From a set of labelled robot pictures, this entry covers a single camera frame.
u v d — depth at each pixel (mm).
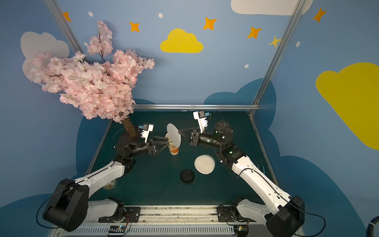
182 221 741
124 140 618
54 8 687
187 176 861
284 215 377
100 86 593
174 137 666
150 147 659
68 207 410
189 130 612
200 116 575
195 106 1712
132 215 735
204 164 936
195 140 565
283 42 817
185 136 622
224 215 740
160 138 751
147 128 675
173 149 907
